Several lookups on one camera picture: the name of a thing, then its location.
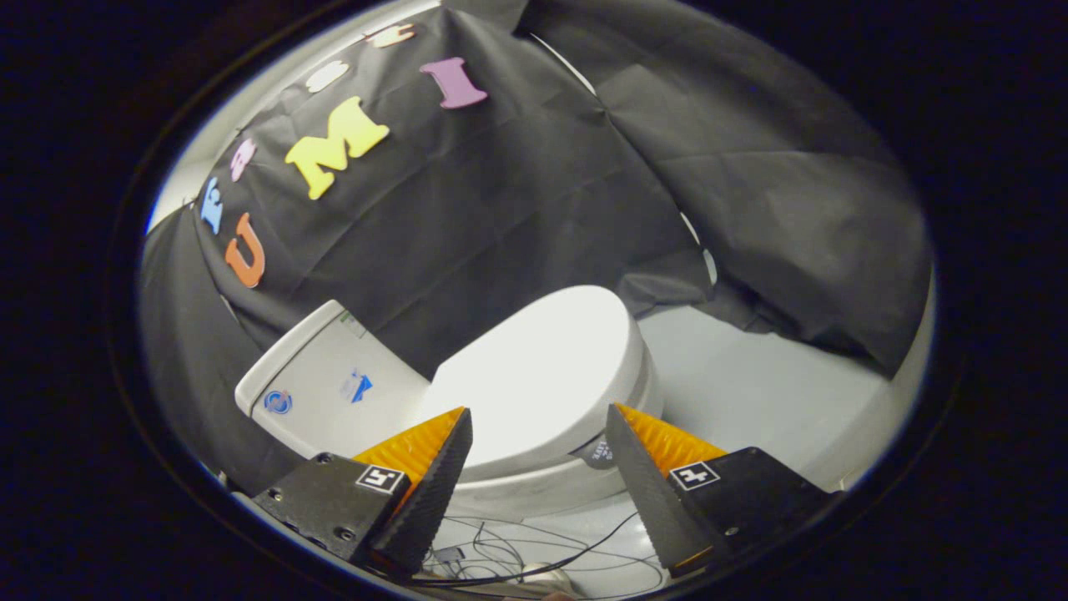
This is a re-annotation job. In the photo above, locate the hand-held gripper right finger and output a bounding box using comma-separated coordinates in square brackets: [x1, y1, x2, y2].
[605, 403, 838, 578]

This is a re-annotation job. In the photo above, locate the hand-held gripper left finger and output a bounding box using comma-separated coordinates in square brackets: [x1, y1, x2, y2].
[250, 407, 474, 578]

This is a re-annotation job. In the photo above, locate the black lid pull tab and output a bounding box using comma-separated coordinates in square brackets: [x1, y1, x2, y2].
[576, 434, 618, 470]

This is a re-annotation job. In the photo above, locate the white toilet lid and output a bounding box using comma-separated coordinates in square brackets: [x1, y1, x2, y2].
[417, 285, 647, 483]

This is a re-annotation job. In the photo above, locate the white toilet seat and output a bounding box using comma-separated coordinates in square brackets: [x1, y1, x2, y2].
[451, 326, 666, 502]

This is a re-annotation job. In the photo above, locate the white toilet body with tank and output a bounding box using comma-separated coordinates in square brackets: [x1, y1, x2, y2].
[235, 299, 668, 523]

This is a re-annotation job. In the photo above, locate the person's pale shoe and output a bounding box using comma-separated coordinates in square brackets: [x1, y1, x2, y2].
[517, 561, 577, 595]

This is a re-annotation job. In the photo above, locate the thin black cable tangle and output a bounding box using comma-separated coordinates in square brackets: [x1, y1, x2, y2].
[417, 518, 668, 598]

